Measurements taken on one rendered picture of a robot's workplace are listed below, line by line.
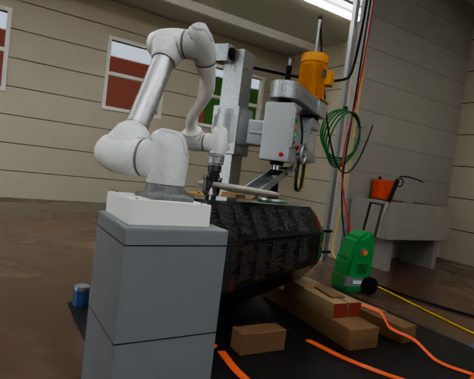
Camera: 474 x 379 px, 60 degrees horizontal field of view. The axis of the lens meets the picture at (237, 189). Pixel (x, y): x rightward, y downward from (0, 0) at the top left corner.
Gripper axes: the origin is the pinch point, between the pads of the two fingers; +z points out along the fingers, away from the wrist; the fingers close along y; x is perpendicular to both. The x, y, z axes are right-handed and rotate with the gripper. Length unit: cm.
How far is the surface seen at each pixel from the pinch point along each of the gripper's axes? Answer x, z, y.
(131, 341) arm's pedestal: -41, 50, -73
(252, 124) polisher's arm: 65, -69, 110
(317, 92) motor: 22, -104, 136
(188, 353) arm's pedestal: -48, 56, -51
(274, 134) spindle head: 14, -53, 72
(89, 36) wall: 589, -268, 236
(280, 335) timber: -32, 71, 44
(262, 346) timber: -27, 76, 34
